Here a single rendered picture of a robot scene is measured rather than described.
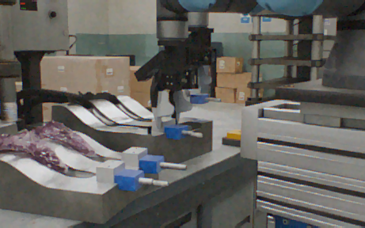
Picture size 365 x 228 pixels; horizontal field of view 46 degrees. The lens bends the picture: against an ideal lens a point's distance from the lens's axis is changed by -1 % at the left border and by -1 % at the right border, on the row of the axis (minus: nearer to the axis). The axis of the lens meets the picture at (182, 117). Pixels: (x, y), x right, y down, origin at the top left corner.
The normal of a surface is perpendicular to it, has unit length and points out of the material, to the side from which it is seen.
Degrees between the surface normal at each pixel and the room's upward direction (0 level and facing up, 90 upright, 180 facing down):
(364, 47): 73
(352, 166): 90
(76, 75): 84
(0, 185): 90
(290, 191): 90
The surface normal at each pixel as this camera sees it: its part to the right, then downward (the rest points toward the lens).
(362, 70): -0.51, -0.16
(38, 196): -0.31, 0.16
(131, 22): -0.58, 0.15
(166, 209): 0.82, 0.10
